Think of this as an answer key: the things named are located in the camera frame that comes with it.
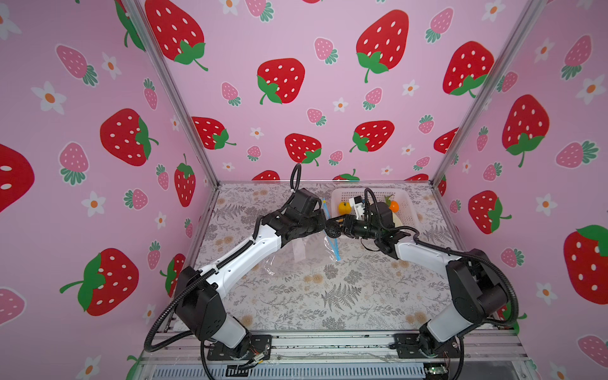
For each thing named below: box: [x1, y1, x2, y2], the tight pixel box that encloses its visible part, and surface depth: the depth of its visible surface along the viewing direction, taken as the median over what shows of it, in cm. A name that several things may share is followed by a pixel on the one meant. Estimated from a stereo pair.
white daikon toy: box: [391, 211, 404, 228], surface depth 103 cm
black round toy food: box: [325, 224, 342, 239], surface depth 82 cm
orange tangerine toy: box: [388, 200, 400, 213], surface depth 106 cm
